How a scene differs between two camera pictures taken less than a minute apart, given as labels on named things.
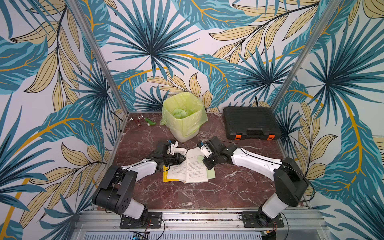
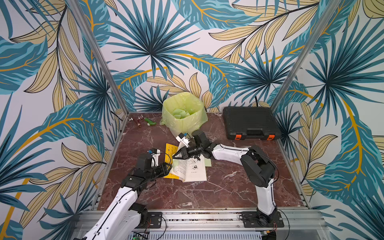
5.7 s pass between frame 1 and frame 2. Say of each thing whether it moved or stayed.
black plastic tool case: stayed
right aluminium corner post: stayed
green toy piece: stayed
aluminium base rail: stayed
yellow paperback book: stayed
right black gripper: moved
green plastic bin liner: stayed
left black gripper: moved
